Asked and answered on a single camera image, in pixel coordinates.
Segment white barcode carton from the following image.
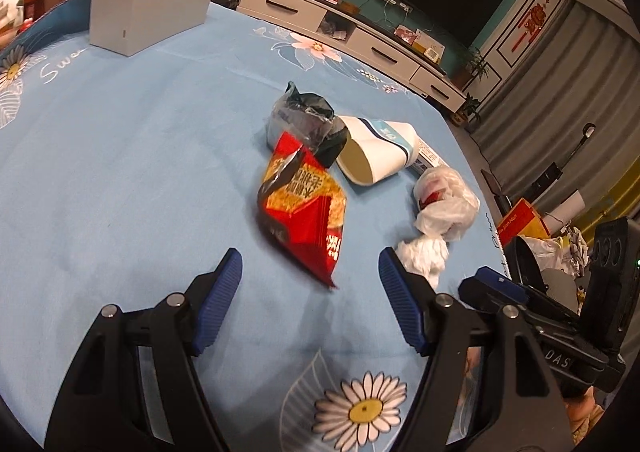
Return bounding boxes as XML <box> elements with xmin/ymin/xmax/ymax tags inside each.
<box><xmin>410</xmin><ymin>135</ymin><xmax>448</xmax><ymax>170</ymax></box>

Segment small potted plant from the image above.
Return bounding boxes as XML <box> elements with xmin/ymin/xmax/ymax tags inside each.
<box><xmin>452</xmin><ymin>92</ymin><xmax>483</xmax><ymax>128</ymax></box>

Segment white television cabinet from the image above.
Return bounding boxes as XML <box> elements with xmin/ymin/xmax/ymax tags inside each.
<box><xmin>237</xmin><ymin>0</ymin><xmax>468</xmax><ymax>113</ymax></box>

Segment person's right hand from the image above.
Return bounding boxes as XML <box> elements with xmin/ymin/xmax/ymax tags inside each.
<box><xmin>564</xmin><ymin>386</ymin><xmax>609</xmax><ymax>436</ymax></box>

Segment white rectangular box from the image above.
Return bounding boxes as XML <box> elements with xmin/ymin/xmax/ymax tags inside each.
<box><xmin>89</xmin><ymin>0</ymin><xmax>224</xmax><ymax>56</ymax></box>

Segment black plastic bucket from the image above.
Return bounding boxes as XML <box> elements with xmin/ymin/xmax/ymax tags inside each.
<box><xmin>504</xmin><ymin>233</ymin><xmax>583</xmax><ymax>318</ymax></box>

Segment yellow patterned curtain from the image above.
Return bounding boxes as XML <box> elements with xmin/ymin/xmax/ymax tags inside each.
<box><xmin>607</xmin><ymin>167</ymin><xmax>640</xmax><ymax>223</ymax></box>

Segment white tissue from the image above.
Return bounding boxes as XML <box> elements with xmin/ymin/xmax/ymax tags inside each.
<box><xmin>397</xmin><ymin>236</ymin><xmax>449</xmax><ymax>290</ymax></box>

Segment red snack bag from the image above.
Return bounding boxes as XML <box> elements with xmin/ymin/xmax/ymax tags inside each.
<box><xmin>256</xmin><ymin>131</ymin><xmax>348</xmax><ymax>290</ymax></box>

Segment grey curtain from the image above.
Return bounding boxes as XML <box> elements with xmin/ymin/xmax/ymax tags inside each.
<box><xmin>472</xmin><ymin>0</ymin><xmax>640</xmax><ymax>213</ymax></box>

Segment upright vacuum cleaner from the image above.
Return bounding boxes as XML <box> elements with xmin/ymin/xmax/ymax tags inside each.
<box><xmin>522</xmin><ymin>122</ymin><xmax>598</xmax><ymax>200</ymax></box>

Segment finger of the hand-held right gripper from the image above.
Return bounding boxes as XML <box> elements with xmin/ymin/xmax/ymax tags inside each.
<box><xmin>459</xmin><ymin>266</ymin><xmax>582</xmax><ymax>334</ymax></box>

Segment white cylinder appliance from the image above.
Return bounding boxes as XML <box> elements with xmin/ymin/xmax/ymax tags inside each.
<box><xmin>545</xmin><ymin>189</ymin><xmax>586</xmax><ymax>228</ymax></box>

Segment white plastic sack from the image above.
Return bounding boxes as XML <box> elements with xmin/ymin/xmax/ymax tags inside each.
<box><xmin>525</xmin><ymin>232</ymin><xmax>571</xmax><ymax>273</ymax></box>

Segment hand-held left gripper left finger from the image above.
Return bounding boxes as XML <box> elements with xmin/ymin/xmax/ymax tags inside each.
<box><xmin>44</xmin><ymin>247</ymin><xmax>244</xmax><ymax>452</ymax></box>

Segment tall potted plant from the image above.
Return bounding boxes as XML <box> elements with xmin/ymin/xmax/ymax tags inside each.
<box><xmin>452</xmin><ymin>46</ymin><xmax>491</xmax><ymax>88</ymax></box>

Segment clear dark green wrapper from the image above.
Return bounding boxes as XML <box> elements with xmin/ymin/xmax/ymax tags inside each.
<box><xmin>264</xmin><ymin>81</ymin><xmax>350</xmax><ymax>169</ymax></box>

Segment blue floral tablecloth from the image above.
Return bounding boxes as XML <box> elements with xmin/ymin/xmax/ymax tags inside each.
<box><xmin>0</xmin><ymin>0</ymin><xmax>506</xmax><ymax>452</ymax></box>

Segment grey crumpled packets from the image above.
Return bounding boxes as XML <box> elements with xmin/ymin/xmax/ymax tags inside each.
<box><xmin>320</xmin><ymin>18</ymin><xmax>348</xmax><ymax>39</ymax></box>

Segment red and yellow shopping bag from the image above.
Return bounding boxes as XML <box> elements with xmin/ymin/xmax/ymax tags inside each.
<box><xmin>497</xmin><ymin>198</ymin><xmax>551</xmax><ymax>245</ymax></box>

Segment dark brown floor mat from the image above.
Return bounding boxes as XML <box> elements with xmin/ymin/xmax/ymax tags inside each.
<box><xmin>480</xmin><ymin>169</ymin><xmax>511</xmax><ymax>205</ymax></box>

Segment white and yellow box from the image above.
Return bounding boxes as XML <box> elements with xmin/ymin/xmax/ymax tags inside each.
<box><xmin>412</xmin><ymin>30</ymin><xmax>446</xmax><ymax>64</ymax></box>

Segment white and blue paper cup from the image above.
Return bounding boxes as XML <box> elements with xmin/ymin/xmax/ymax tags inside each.
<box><xmin>335</xmin><ymin>115</ymin><xmax>420</xmax><ymax>186</ymax></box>

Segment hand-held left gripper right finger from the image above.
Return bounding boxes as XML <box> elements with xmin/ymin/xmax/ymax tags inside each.
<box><xmin>378</xmin><ymin>247</ymin><xmax>573</xmax><ymax>452</ymax></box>

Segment red knot wall decoration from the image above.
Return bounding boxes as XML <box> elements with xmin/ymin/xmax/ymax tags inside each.
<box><xmin>510</xmin><ymin>0</ymin><xmax>553</xmax><ymax>53</ymax></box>

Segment white plastic bag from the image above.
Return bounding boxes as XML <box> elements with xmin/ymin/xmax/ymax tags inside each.
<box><xmin>412</xmin><ymin>166</ymin><xmax>481</xmax><ymax>240</ymax></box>

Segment bag of crumpled cloths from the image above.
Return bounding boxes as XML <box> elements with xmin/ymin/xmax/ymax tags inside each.
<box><xmin>565</xmin><ymin>225</ymin><xmax>593</xmax><ymax>278</ymax></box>

